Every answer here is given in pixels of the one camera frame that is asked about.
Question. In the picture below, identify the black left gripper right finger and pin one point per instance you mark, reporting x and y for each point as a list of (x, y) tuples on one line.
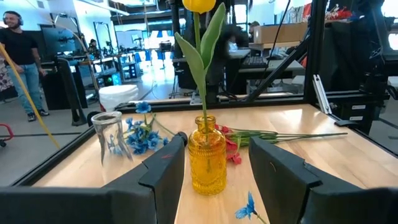
[(286, 186)]

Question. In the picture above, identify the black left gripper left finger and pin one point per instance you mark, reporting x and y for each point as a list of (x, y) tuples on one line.
[(155, 186)]

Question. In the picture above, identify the blue artificial flower bunch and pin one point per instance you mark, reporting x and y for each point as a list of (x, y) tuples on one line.
[(248, 208), (144, 138)]

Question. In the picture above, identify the red artificial flower bunch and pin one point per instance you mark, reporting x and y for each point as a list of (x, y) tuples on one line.
[(231, 144)]

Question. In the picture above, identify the yellow artificial tulip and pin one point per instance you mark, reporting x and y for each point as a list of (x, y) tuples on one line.
[(199, 4)]

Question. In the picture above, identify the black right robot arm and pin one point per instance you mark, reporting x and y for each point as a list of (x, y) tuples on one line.
[(373, 81)]

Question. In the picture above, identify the amber glass bottle vase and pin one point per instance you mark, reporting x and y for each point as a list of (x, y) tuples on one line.
[(206, 165)]

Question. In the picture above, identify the clear glass vase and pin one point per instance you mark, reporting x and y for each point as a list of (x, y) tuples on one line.
[(109, 130)]

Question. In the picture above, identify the white plastic bucket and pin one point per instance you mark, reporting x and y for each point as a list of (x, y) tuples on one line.
[(118, 96)]

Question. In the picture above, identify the grey desk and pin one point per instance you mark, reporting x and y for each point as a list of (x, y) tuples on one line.
[(280, 67)]

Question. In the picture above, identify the black stand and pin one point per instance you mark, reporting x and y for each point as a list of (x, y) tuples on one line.
[(73, 93)]

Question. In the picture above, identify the black computer keyboard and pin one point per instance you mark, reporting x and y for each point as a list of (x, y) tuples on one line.
[(255, 61)]

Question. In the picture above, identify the person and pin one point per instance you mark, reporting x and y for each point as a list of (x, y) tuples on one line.
[(253, 27), (92, 46), (18, 46)]

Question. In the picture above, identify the brown cardboard box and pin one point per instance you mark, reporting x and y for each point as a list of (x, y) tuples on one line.
[(280, 32)]

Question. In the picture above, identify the silver aluminium bracket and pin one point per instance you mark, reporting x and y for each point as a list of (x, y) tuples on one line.
[(320, 93)]

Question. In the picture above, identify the black metal table frame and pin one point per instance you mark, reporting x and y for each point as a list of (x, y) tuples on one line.
[(217, 105)]

